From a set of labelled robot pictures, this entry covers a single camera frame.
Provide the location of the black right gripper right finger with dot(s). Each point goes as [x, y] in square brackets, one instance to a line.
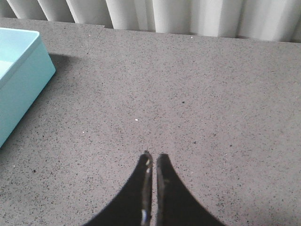
[176, 205]

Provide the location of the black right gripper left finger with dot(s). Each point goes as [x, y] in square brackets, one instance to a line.
[132, 205]

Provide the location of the light blue storage box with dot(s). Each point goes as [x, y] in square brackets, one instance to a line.
[25, 69]

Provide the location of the white pleated curtain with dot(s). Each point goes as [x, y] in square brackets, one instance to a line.
[274, 20]

